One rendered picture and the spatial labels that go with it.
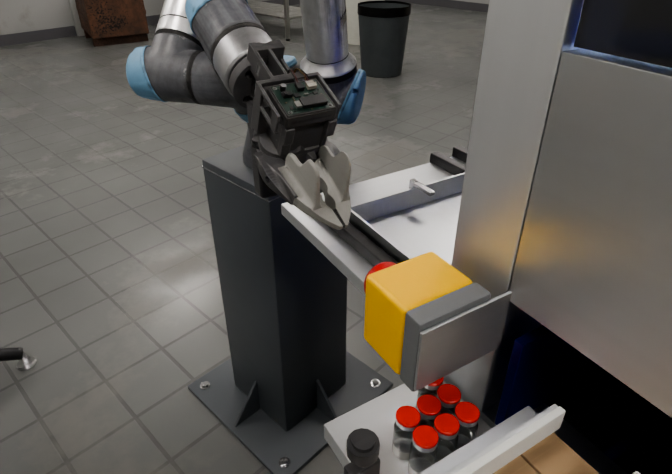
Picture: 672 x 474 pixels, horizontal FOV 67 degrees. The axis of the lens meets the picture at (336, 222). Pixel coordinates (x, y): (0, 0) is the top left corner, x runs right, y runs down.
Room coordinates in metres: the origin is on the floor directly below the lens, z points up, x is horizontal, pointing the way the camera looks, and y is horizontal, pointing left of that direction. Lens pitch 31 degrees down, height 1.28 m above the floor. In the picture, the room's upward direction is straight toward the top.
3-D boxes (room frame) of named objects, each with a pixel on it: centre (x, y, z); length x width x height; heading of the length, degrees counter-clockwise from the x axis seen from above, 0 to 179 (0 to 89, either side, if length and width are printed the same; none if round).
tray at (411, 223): (0.57, -0.21, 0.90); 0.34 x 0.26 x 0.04; 31
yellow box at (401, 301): (0.32, -0.07, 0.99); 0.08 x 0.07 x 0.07; 31
